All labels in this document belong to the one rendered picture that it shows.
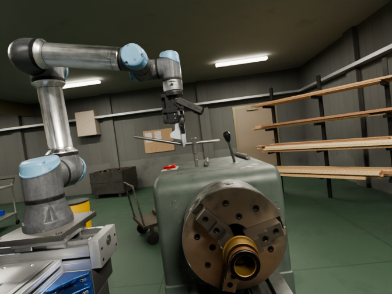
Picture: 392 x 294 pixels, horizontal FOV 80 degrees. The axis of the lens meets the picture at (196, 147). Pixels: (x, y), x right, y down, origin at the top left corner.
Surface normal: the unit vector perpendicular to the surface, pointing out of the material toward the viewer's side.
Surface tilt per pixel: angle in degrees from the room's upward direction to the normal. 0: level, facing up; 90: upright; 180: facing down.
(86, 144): 90
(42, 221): 72
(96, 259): 90
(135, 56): 90
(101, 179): 90
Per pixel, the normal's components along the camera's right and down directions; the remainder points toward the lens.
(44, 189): 0.58, -0.04
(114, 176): -0.22, 0.07
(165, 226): 0.00, 0.04
